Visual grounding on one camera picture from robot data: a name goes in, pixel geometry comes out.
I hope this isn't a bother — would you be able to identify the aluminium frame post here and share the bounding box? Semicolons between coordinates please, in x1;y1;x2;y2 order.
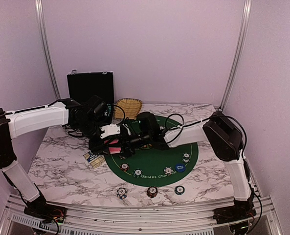
219;0;252;111
35;0;61;99

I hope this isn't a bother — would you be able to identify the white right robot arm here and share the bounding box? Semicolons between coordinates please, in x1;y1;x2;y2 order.
119;111;253;219

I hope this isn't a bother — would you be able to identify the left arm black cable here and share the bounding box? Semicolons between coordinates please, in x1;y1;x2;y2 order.
0;99;62;167

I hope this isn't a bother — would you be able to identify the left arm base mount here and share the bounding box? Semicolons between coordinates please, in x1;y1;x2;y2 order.
24;204;67;223

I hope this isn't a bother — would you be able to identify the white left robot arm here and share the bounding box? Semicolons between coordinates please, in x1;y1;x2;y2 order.
0;96;108;218

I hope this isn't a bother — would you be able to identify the red black chip stack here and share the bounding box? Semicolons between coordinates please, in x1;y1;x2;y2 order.
147;186;158;198

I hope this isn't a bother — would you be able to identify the front aluminium rail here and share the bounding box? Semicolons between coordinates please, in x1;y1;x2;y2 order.
0;194;284;235

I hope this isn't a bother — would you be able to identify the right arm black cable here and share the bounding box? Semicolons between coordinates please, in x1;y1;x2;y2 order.
164;113;263;221

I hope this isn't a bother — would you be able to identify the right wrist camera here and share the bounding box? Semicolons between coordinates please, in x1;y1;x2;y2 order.
120;123;132;136

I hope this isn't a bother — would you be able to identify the black poker chip case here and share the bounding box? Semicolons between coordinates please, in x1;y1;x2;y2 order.
67;71;114;124

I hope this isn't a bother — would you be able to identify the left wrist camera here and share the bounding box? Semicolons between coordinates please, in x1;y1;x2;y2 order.
100;124;120;139

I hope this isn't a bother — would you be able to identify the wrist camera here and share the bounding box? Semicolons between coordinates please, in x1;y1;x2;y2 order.
120;123;132;136
100;124;120;139

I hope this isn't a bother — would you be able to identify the right aluminium frame post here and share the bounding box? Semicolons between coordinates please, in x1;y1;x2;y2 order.
219;0;252;111

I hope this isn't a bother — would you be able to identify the blue texas holdem card box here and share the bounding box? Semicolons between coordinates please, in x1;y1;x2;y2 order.
83;152;105;169

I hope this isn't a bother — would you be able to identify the red playing card deck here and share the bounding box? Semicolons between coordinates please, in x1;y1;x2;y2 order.
109;140;121;154

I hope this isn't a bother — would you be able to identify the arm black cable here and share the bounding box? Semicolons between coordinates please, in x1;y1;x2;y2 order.
164;113;263;221
0;99;62;167

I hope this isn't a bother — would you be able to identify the blue beige chip stack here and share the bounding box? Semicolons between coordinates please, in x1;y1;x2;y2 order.
116;187;127;200

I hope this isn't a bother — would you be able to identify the woven bamboo tray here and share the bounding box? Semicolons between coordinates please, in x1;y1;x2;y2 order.
114;98;142;119

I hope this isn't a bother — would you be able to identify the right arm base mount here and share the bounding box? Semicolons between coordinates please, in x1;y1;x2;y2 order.
212;206;257;224

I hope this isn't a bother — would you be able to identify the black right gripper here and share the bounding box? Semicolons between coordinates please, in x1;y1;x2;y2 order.
107;130;151;157

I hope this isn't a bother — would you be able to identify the blue small blind button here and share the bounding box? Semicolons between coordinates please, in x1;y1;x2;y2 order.
175;164;186;172

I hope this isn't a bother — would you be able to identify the round green poker mat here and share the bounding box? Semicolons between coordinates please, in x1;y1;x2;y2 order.
103;115;200;187

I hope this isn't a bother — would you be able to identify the teal chip row in case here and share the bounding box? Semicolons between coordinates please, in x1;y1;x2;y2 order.
104;104;112;118

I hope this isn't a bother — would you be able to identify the green teal chip stack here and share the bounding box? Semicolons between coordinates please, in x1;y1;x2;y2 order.
174;186;185;195

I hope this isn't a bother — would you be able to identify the left aluminium frame post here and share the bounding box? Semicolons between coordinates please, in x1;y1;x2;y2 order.
35;0;61;99

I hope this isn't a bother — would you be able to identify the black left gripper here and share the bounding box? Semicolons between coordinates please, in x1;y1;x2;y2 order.
74;118;111;156

